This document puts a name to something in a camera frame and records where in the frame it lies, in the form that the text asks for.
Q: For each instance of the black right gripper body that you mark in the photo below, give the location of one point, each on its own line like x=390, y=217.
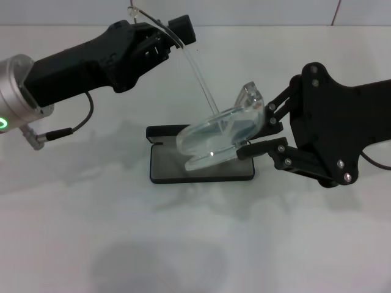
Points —
x=336, y=122

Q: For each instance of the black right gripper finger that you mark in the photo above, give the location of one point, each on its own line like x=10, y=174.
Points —
x=262, y=148
x=275, y=128

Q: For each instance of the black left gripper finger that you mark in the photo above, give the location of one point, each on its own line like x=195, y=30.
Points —
x=155, y=47
x=181, y=30

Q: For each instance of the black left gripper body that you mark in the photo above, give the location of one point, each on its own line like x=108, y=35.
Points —
x=85, y=67

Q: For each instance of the clear white glasses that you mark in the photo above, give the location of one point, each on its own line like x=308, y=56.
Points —
x=214, y=137

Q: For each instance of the black glasses case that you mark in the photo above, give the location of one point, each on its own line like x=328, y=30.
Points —
x=171, y=171

